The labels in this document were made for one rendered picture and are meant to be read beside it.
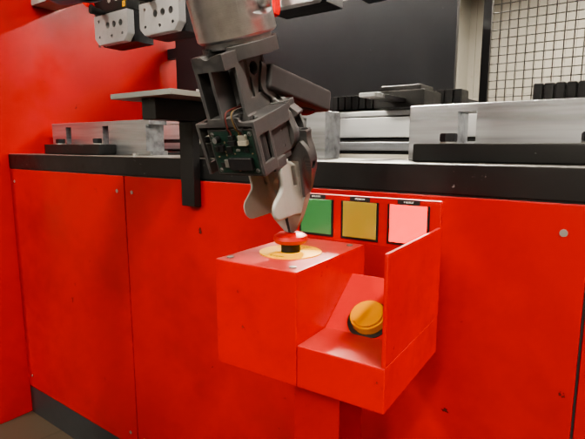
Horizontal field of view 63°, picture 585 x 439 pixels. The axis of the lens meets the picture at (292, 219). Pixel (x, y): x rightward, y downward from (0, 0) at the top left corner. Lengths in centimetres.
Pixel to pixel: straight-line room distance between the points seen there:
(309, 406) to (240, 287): 16
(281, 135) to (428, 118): 44
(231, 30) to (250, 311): 28
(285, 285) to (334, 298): 9
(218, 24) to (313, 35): 122
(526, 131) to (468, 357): 35
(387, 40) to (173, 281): 92
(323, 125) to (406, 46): 58
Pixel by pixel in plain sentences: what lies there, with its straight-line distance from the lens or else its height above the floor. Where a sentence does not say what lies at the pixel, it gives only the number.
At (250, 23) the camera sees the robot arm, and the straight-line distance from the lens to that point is 44.
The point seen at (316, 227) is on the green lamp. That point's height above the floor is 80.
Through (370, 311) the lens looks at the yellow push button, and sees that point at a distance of 52.
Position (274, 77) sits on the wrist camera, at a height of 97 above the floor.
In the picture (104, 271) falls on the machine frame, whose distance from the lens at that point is 136.
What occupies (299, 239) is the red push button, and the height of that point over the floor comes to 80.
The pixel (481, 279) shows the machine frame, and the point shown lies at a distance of 74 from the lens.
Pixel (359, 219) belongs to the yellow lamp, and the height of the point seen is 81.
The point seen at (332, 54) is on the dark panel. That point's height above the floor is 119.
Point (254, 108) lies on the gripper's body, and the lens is 46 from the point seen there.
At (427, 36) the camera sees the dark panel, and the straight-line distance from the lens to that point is 147.
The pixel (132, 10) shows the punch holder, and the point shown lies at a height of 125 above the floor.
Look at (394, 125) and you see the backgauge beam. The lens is 117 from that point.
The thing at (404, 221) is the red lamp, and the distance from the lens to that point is 57.
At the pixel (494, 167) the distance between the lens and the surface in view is 71.
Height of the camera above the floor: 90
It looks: 9 degrees down
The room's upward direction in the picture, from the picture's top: straight up
